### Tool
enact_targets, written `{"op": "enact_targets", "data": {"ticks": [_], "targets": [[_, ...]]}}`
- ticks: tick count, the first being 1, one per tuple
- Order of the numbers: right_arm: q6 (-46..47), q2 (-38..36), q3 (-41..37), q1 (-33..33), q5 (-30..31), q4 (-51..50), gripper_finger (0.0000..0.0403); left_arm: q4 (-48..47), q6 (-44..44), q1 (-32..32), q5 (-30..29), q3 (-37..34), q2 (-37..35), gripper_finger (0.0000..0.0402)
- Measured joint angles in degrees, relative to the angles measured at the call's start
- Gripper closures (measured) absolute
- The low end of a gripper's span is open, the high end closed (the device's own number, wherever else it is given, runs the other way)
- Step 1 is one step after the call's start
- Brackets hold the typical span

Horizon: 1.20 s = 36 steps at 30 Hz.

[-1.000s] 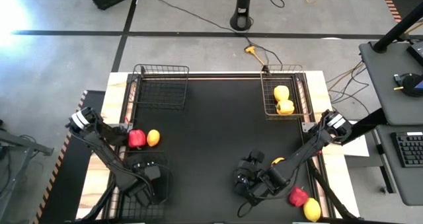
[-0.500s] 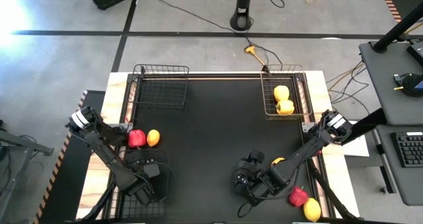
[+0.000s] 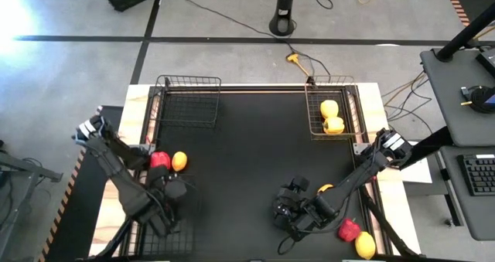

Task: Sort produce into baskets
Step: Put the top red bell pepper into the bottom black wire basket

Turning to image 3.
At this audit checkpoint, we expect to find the black floor stand post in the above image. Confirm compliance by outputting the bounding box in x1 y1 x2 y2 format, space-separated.
268 0 298 37

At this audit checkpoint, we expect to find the orange round fruit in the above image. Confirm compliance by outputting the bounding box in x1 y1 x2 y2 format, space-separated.
171 151 189 172

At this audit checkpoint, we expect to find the black stand bar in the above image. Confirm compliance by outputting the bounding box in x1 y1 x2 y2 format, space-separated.
401 125 459 169

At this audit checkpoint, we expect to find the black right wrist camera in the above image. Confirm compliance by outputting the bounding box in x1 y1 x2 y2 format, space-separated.
284 175 310 193

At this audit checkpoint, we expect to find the dark metal stand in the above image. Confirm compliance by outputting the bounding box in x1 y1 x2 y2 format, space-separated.
0 140 65 255

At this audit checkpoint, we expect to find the white paper sheet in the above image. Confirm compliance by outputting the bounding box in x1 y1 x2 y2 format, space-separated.
400 140 433 185

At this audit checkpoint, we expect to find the grey desk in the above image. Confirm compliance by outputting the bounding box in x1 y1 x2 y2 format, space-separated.
439 145 495 242
419 47 495 148

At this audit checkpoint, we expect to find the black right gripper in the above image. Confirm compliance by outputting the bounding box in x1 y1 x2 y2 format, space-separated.
272 188 323 233

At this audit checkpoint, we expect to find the black diagonal pole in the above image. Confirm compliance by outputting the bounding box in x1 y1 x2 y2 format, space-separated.
435 2 495 63

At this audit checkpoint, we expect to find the black keyboard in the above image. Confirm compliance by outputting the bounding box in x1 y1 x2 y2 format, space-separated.
457 153 495 197

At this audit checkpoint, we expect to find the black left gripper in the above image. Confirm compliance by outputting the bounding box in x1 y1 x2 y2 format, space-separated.
138 199 176 239

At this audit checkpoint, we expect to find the black round desk device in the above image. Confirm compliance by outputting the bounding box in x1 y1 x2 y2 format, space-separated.
459 84 495 114

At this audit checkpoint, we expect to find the yellow bell pepper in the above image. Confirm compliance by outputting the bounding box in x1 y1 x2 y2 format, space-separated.
323 116 346 135

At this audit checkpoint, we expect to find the red bell pepper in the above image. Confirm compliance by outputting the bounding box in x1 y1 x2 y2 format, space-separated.
337 217 361 243
149 151 172 170

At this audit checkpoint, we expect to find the dark desk device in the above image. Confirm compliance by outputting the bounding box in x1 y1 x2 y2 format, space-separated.
475 47 495 79

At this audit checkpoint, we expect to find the black table mat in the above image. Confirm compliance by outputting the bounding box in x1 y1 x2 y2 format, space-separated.
153 90 359 261

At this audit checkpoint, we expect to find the yellow power plug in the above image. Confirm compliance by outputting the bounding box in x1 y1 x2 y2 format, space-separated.
285 52 310 77

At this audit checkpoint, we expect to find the black rig strut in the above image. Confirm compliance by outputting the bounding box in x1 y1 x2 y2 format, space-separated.
90 218 135 261
359 186 421 260

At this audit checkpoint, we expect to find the long black floor cable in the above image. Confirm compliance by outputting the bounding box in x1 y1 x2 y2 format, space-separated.
165 0 333 80

